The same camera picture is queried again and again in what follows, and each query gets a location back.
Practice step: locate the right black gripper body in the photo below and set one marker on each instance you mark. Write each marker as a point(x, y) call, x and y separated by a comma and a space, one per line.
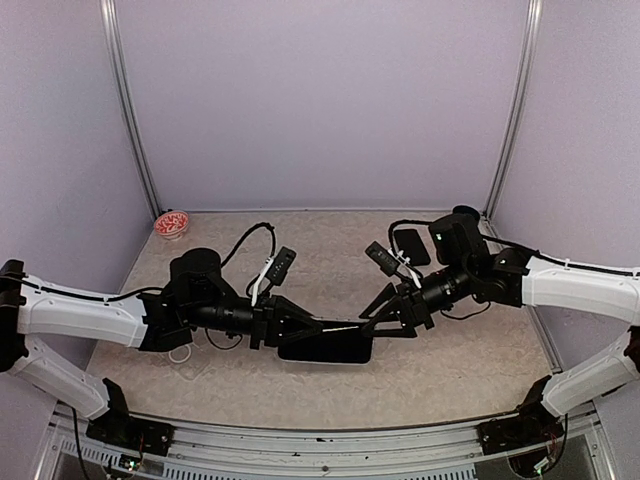
point(416, 305)

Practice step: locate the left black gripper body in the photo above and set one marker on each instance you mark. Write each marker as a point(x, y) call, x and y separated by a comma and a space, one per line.
point(262, 323)

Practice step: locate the clear magsafe case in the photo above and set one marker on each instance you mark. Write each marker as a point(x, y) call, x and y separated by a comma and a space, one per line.
point(180, 355)
point(325, 361)

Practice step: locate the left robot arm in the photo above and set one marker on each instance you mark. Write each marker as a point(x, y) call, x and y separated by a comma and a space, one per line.
point(149, 320)

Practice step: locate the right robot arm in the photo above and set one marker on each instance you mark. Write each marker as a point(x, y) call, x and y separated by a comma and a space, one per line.
point(518, 276)

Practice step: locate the dark green cup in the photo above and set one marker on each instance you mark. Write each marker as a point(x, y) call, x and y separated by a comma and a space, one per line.
point(467, 210)

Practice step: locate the red white patterned bowl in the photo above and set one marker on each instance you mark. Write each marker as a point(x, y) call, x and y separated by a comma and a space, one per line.
point(172, 225)

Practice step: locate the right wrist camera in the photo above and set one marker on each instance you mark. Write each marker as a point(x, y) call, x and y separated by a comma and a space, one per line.
point(391, 265)

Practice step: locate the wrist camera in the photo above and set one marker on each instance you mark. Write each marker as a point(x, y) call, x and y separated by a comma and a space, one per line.
point(391, 265)
point(275, 271)

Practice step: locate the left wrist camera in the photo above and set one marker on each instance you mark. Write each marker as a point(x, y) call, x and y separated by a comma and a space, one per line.
point(275, 271)

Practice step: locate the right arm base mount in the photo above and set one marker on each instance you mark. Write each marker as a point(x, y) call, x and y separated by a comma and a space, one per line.
point(531, 424)

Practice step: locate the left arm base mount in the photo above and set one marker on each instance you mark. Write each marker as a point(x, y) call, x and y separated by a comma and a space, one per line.
point(117, 427)

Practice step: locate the front aluminium rail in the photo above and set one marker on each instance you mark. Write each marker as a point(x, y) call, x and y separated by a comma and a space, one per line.
point(199, 450)

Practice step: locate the right aluminium frame post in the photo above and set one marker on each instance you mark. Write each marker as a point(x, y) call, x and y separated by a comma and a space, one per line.
point(517, 108)

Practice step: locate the aluminium frame post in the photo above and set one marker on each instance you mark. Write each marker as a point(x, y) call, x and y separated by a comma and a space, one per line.
point(115, 49)
point(517, 108)

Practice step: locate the left aluminium frame post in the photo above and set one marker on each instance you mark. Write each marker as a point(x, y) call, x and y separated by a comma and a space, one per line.
point(115, 49)

